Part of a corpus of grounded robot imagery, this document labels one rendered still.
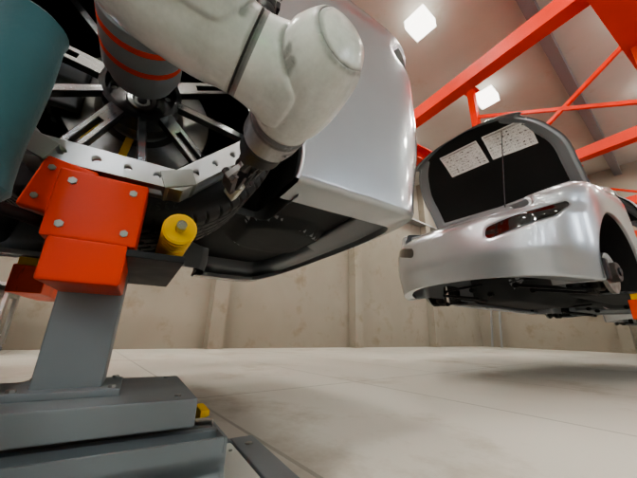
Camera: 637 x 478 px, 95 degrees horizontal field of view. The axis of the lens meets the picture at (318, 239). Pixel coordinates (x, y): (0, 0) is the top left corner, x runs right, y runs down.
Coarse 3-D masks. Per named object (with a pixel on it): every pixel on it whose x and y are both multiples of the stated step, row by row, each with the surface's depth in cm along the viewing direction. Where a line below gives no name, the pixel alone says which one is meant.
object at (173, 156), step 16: (96, 80) 70; (64, 112) 65; (112, 128) 69; (128, 128) 67; (192, 128) 79; (208, 128) 81; (96, 144) 66; (112, 144) 68; (160, 144) 74; (160, 160) 73; (176, 160) 75
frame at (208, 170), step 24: (48, 144) 45; (72, 144) 47; (96, 168) 48; (120, 168) 49; (144, 168) 51; (168, 168) 53; (192, 168) 56; (216, 168) 58; (168, 192) 54; (192, 192) 58
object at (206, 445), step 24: (168, 432) 51; (192, 432) 51; (216, 432) 53; (0, 456) 40; (24, 456) 41; (48, 456) 42; (72, 456) 43; (96, 456) 41; (120, 456) 42; (144, 456) 43; (168, 456) 45; (192, 456) 46; (216, 456) 48
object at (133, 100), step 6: (126, 96) 67; (132, 96) 67; (132, 102) 67; (138, 102) 68; (144, 102) 69; (150, 102) 71; (156, 102) 70; (138, 108) 67; (144, 108) 68; (150, 108) 69
